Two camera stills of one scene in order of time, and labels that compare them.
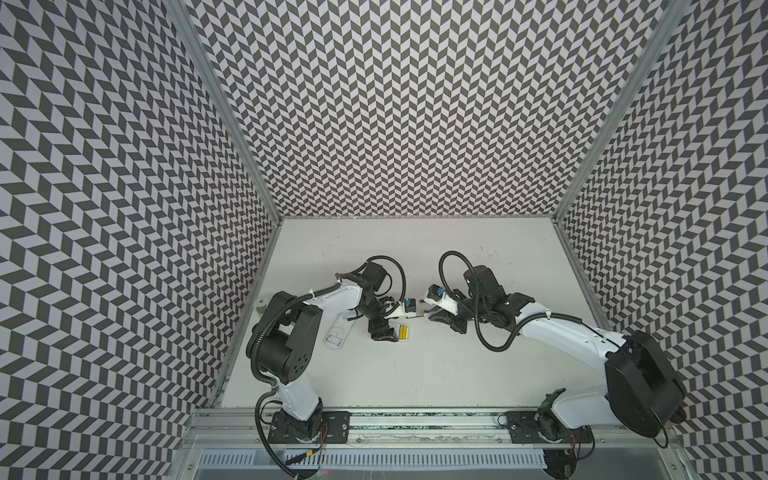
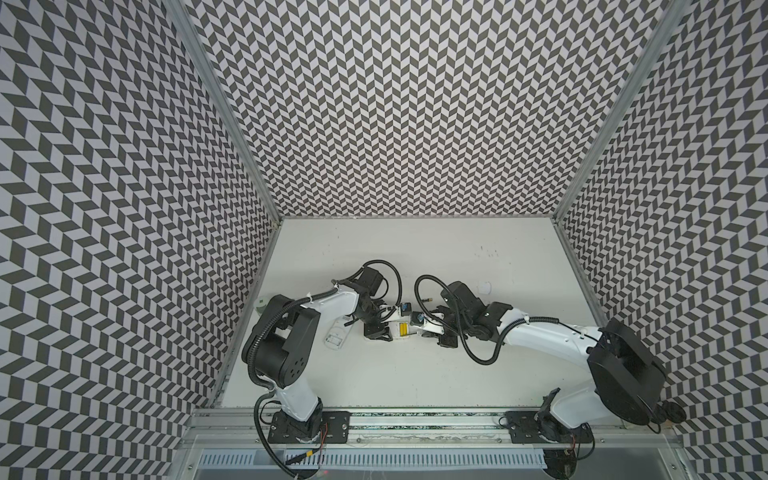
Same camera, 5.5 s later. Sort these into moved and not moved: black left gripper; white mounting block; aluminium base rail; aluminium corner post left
Moved: white mounting block
Not moved: aluminium base rail; aluminium corner post left; black left gripper
